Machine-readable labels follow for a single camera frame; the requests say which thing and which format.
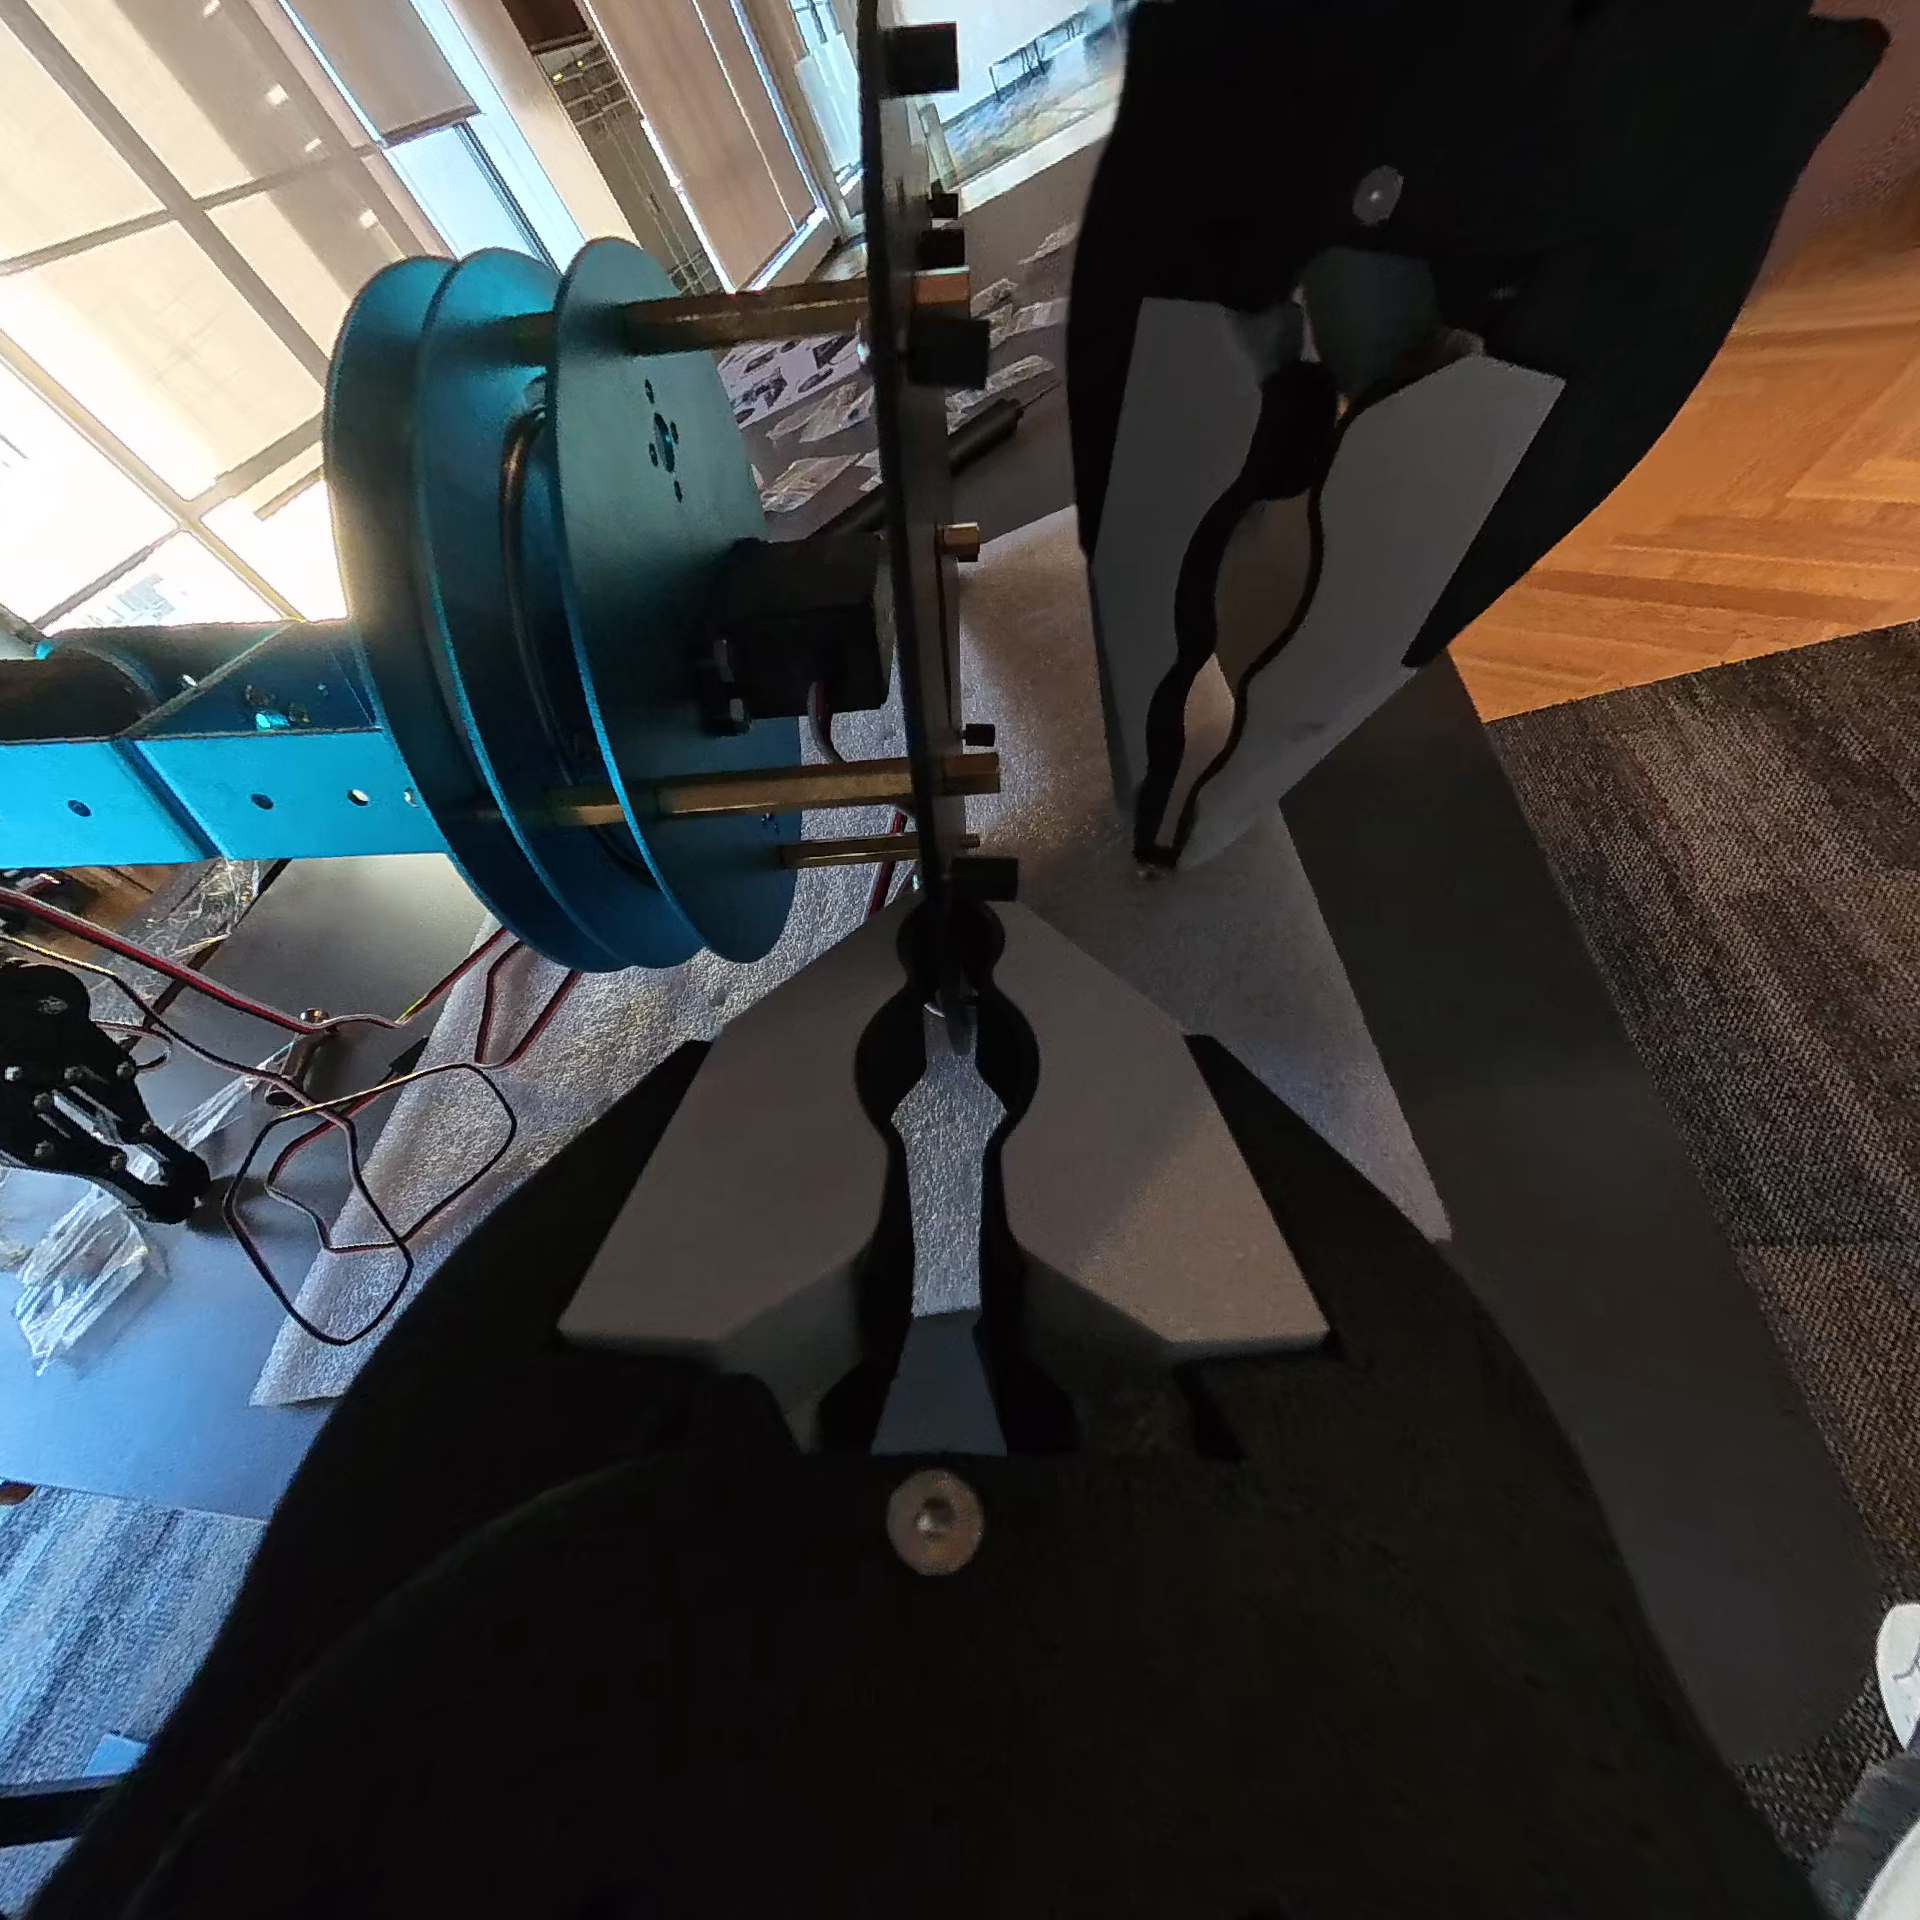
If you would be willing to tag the person's white shoe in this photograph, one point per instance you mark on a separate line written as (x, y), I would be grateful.
(1903, 1665)

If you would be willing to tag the black robot claw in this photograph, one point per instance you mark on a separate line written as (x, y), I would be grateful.
(68, 1080)

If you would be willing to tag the large glass window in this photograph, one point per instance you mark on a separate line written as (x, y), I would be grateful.
(150, 421)

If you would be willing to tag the dark grey desk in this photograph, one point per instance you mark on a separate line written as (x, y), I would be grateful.
(1575, 1200)

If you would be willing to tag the person's grey trouser leg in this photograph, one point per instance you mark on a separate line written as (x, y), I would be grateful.
(1874, 1845)

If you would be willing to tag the grey foam sheet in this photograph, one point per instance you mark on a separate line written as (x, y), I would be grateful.
(1291, 931)

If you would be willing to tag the beige roller blind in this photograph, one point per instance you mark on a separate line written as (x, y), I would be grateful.
(375, 68)

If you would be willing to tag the crumpled clear plastic wrap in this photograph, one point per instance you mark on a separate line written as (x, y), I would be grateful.
(203, 908)

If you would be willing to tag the blue hobby robot arm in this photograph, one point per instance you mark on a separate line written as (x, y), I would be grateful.
(645, 601)

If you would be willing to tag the group of small parts bags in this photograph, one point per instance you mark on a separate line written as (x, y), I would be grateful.
(1035, 319)

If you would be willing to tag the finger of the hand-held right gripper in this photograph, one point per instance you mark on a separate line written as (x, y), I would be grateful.
(1162, 451)
(1394, 570)

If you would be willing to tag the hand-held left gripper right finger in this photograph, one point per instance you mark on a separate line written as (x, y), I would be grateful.
(1154, 1200)

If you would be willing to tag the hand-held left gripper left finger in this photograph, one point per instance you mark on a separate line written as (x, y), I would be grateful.
(751, 1200)

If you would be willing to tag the printed instruction sheet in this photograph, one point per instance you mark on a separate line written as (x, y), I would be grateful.
(794, 383)

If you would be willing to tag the black screwdriver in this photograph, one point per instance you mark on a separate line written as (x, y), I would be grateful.
(990, 428)

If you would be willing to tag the small clear plastic bag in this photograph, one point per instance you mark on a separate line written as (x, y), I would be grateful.
(224, 1118)

